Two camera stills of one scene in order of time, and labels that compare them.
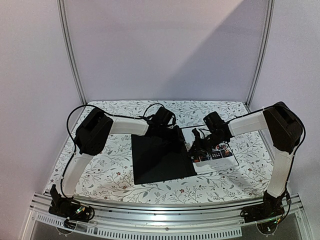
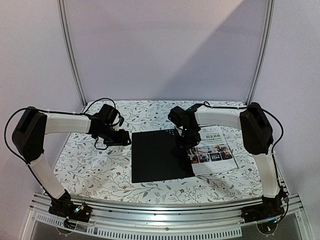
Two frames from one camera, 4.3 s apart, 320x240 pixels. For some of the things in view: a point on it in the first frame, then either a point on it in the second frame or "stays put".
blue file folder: (162, 154) stays put
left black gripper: (176, 139) -> (122, 140)
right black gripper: (200, 144) -> (185, 145)
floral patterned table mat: (110, 174) stays put
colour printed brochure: (220, 157) stays put
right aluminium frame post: (259, 73) stays put
